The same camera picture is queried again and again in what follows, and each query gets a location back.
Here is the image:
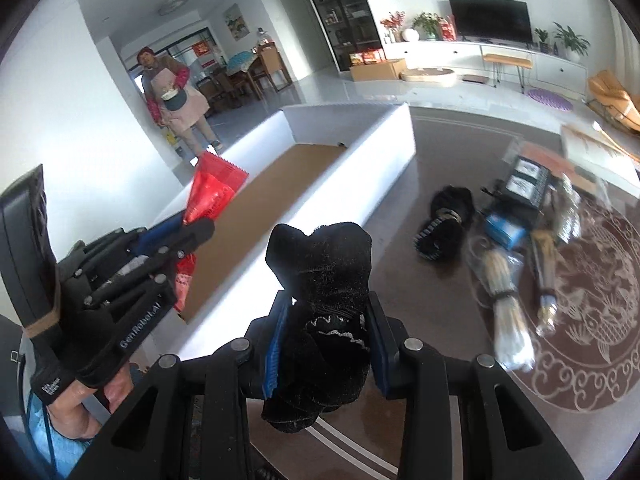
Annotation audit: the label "black sock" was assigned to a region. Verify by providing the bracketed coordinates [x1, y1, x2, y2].
[262, 222, 372, 434]
[414, 185, 475, 263]

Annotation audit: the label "red snack packet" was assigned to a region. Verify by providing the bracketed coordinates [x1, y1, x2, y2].
[174, 152, 248, 313]

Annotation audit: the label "blue white cream box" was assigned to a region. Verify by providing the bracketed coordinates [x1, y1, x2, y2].
[485, 212, 527, 250]

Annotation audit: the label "black box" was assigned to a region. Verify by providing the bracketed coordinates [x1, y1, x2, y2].
[487, 155, 551, 230]

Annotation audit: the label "person's left hand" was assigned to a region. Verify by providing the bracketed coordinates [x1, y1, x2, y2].
[46, 358, 136, 442]

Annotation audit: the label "rolled black sock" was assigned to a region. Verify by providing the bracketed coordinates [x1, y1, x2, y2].
[414, 185, 475, 263]

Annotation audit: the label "person in pink apron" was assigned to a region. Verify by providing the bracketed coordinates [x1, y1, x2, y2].
[137, 47, 222, 157]

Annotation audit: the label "bamboo sticks bundle in bag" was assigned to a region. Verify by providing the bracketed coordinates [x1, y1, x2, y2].
[468, 238, 535, 372]

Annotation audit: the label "wooden dining table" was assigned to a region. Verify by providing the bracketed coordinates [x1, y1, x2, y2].
[227, 42, 293, 100]

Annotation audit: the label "brown sticks bundle in bag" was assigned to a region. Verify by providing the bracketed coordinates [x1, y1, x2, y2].
[530, 230, 559, 336]

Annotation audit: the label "cardboard box on floor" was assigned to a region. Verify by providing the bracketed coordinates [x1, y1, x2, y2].
[349, 58, 407, 81]

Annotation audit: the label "black glass display cabinet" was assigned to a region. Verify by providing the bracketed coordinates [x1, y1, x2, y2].
[311, 0, 382, 72]

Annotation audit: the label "round wooden tray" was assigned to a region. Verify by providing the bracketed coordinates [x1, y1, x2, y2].
[400, 68, 458, 88]

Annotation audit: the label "white flat box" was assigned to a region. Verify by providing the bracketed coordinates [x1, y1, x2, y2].
[561, 125, 639, 195]

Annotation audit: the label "red flower bouquet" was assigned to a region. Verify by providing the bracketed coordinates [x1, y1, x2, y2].
[380, 11, 405, 42]

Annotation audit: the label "white vase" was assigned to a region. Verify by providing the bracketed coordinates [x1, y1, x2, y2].
[401, 27, 420, 42]

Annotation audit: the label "purple round mat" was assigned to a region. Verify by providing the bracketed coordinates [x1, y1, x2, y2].
[526, 88, 574, 112]

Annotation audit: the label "green potted plant left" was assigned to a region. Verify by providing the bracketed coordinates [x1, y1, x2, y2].
[412, 12, 442, 40]

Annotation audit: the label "green potted plant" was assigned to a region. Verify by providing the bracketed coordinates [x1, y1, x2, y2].
[554, 22, 590, 63]
[412, 12, 442, 40]

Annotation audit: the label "wooden bench with metal legs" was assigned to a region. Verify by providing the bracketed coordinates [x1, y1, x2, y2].
[483, 53, 534, 93]

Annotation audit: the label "white tv cabinet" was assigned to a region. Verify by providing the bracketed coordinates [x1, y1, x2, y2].
[384, 40, 587, 99]

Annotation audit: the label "orange lounge chair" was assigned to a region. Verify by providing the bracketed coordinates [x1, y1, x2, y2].
[588, 70, 639, 132]

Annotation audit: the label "black television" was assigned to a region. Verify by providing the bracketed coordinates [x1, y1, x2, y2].
[448, 0, 533, 44]

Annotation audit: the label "small potted plant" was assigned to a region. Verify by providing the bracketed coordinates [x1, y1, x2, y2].
[535, 28, 549, 53]

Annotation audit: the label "green potted plant right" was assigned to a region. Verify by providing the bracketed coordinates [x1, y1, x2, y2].
[554, 22, 590, 63]

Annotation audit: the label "wall painting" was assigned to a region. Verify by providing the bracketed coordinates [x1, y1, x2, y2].
[224, 3, 250, 41]

